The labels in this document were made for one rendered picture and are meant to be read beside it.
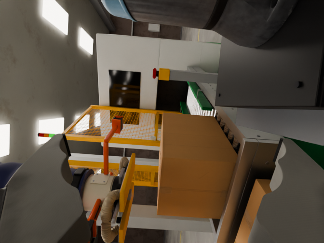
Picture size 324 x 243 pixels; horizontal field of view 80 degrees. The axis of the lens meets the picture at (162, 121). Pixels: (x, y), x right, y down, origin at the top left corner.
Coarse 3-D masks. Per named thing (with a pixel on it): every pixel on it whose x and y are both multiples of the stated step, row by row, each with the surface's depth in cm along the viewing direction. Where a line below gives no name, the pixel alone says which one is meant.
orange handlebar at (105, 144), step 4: (112, 128) 107; (116, 128) 110; (112, 132) 102; (108, 136) 96; (104, 140) 93; (108, 140) 94; (104, 144) 92; (104, 148) 93; (104, 152) 94; (104, 156) 94; (104, 160) 95; (104, 164) 96; (104, 168) 96; (104, 172) 97; (96, 200) 88; (100, 200) 88; (96, 204) 85; (96, 208) 83; (100, 208) 89; (92, 212) 81; (92, 216) 79; (96, 216) 84
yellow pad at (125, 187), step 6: (132, 156) 105; (132, 162) 99; (126, 168) 100; (132, 168) 99; (126, 174) 89; (132, 174) 101; (126, 180) 84; (120, 186) 87; (126, 186) 82; (120, 192) 77; (126, 192) 83; (120, 198) 78; (126, 198) 85; (120, 204) 79; (120, 210) 79
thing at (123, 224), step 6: (132, 186) 111; (132, 192) 108; (132, 198) 110; (126, 204) 97; (126, 210) 93; (126, 216) 90; (120, 222) 88; (126, 222) 91; (120, 228) 83; (126, 228) 93; (120, 234) 83; (120, 240) 84
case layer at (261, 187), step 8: (256, 184) 83; (264, 184) 81; (256, 192) 82; (264, 192) 77; (256, 200) 82; (248, 208) 88; (256, 208) 82; (248, 216) 88; (248, 224) 87; (240, 232) 94; (248, 232) 87; (240, 240) 94
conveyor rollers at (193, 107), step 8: (200, 88) 215; (192, 96) 256; (192, 104) 251; (192, 112) 246; (200, 112) 206; (208, 112) 169; (216, 112) 149; (216, 120) 144; (224, 128) 126; (232, 136) 116; (232, 144) 111; (240, 144) 101
